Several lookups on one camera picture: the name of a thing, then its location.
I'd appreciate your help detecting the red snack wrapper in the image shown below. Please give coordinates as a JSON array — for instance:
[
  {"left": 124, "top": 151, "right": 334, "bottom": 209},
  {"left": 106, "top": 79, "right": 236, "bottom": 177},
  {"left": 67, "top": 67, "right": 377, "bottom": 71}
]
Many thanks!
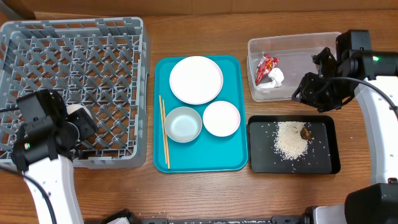
[{"left": 255, "top": 54, "right": 279, "bottom": 85}]

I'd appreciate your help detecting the large white plate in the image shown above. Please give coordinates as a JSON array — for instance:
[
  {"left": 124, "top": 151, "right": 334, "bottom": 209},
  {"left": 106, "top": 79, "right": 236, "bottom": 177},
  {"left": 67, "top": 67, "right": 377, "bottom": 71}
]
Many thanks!
[{"left": 169, "top": 56, "right": 224, "bottom": 105}]

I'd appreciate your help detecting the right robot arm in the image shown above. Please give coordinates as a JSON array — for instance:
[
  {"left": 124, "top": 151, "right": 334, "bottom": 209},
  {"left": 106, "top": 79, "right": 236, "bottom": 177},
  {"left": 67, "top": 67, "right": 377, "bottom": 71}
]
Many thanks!
[{"left": 292, "top": 47, "right": 397, "bottom": 223}]

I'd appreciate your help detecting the white napkin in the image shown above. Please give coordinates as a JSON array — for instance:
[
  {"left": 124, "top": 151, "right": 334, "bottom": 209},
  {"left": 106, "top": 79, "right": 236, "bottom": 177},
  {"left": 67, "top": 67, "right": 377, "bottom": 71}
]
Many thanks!
[{"left": 258, "top": 68, "right": 284, "bottom": 89}]

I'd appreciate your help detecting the pile of rice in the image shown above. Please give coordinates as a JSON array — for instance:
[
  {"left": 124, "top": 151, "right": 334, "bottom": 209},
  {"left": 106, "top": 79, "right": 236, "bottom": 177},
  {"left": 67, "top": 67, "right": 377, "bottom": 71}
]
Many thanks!
[{"left": 274, "top": 121, "right": 308, "bottom": 161}]

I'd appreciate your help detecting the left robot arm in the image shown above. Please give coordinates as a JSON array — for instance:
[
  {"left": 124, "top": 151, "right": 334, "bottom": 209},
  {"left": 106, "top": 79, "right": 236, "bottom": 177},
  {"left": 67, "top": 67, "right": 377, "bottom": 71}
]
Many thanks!
[{"left": 4, "top": 105, "right": 97, "bottom": 223}]

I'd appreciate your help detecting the wooden chopstick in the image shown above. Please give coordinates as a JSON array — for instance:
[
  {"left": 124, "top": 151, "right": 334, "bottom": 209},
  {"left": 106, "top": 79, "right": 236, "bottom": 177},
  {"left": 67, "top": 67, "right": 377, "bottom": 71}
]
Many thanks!
[
  {"left": 162, "top": 99, "right": 170, "bottom": 169},
  {"left": 159, "top": 95, "right": 167, "bottom": 165}
]

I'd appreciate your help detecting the small white plate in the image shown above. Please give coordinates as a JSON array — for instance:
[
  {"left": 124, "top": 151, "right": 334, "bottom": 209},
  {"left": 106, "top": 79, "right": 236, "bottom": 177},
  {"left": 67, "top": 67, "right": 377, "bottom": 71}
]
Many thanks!
[{"left": 202, "top": 101, "right": 241, "bottom": 137}]

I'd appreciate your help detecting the teal serving tray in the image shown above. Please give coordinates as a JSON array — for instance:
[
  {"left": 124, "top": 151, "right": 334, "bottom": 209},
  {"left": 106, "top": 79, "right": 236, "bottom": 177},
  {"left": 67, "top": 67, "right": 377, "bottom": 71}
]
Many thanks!
[{"left": 152, "top": 55, "right": 248, "bottom": 174}]

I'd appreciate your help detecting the grey bowl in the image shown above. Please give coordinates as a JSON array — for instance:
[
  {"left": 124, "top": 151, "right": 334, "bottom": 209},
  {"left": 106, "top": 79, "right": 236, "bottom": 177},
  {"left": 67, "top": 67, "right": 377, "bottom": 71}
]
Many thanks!
[{"left": 165, "top": 106, "right": 203, "bottom": 143}]

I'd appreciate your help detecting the black tray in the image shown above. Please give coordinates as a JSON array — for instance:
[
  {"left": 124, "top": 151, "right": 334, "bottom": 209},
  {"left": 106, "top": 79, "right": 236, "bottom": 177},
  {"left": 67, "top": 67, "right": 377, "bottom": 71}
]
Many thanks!
[{"left": 248, "top": 115, "right": 341, "bottom": 174}]

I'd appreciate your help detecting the brown food scrap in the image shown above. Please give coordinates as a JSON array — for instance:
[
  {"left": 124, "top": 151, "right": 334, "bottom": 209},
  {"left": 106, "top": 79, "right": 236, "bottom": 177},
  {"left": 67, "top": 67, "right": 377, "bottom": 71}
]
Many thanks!
[{"left": 300, "top": 127, "right": 312, "bottom": 141}]

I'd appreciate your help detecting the grey dish rack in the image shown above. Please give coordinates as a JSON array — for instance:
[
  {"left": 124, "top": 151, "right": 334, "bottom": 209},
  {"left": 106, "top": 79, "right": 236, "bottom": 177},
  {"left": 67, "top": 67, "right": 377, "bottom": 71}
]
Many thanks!
[{"left": 1, "top": 17, "right": 150, "bottom": 169}]

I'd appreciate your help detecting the clear plastic bin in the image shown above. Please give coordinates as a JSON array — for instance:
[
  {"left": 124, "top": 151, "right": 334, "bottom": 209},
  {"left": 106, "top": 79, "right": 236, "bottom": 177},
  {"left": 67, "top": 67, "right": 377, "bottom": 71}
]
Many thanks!
[{"left": 247, "top": 32, "right": 340, "bottom": 102}]

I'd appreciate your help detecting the white cup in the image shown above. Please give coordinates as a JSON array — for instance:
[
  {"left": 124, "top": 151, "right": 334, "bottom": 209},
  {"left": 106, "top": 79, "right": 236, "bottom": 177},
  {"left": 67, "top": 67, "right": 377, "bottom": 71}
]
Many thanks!
[{"left": 67, "top": 104, "right": 93, "bottom": 121}]

